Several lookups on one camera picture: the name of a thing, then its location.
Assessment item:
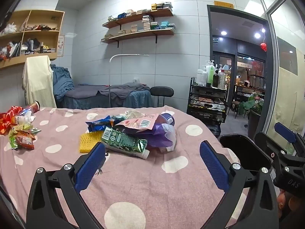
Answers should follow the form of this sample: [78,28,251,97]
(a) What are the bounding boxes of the potted green plant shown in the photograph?
[238,93,265,139]

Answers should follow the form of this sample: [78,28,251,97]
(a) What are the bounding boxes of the orange snack packet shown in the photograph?
[10,134,36,150]

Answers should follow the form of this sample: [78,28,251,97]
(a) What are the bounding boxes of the wooden stool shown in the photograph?
[231,100,240,119]

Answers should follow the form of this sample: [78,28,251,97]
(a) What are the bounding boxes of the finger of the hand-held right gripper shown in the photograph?
[254,132,287,159]
[274,122,305,148]

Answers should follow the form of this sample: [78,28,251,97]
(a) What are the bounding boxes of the person's right hand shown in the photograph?
[276,191,296,220]

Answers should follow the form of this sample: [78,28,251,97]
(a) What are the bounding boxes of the green pump bottle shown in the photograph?
[206,61,215,87]

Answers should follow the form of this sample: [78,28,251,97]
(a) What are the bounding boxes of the blue bedding pile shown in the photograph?
[51,64,75,101]

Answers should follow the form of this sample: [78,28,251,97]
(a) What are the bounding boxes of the white arc floor lamp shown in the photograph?
[108,54,149,108]

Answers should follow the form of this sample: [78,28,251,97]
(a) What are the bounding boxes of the white plastic bottle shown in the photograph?
[13,114,36,126]

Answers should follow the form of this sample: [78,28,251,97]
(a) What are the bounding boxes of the dark plastic waste bin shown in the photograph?
[219,134,273,172]

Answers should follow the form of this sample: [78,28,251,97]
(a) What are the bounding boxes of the green drink carton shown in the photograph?
[101,127,150,160]

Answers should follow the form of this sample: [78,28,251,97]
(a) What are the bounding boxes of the wall poster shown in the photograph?
[57,35,65,58]

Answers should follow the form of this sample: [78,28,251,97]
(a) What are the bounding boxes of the grey blanket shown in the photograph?
[64,82,150,100]

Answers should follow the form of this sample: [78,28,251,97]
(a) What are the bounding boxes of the wooden cubby shelf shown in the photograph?
[0,10,65,70]

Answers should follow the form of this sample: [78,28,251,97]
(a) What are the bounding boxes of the yellow foam fruit net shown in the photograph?
[79,132,105,153]

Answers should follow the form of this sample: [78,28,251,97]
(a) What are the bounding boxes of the green snack packet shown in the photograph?
[10,124,41,136]

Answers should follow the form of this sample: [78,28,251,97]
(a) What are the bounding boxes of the massage bed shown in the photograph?
[55,82,155,110]

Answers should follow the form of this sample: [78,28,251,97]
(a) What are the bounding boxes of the black mesh drawer trolley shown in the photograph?
[186,77,228,137]

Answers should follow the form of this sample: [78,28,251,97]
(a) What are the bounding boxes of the red label plastic bottle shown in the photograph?
[24,101,40,115]

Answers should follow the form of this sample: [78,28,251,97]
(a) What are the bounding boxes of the pink snack packet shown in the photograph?
[114,114,160,130]

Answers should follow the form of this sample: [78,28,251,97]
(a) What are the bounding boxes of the blue snack packet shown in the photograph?
[85,115,115,133]

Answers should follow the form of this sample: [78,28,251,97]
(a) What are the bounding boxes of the pink polka dot blanket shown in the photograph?
[0,105,241,229]

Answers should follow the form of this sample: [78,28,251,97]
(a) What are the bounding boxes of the stacks of small boxes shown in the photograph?
[107,2,173,22]

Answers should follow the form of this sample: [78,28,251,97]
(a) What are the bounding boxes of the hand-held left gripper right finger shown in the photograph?
[199,140,279,229]

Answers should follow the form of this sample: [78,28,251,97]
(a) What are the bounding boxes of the wall shelves with books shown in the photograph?
[101,14,176,41]

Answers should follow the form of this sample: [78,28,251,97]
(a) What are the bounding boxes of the clear plastic bottle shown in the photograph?
[218,64,226,90]

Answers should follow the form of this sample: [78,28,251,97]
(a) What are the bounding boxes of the dark glass bottle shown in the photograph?
[212,70,220,88]

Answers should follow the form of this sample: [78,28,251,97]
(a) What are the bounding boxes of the cream cloth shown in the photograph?
[22,55,58,108]

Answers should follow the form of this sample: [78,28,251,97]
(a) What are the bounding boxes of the black round stool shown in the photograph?
[150,86,174,108]

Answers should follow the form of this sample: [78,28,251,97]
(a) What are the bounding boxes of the white lotion bottle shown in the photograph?
[197,69,208,86]

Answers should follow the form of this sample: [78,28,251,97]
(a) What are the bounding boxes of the purple plastic bag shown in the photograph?
[124,123,176,152]

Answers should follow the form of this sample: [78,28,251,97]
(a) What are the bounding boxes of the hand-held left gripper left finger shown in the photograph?
[26,142,106,229]

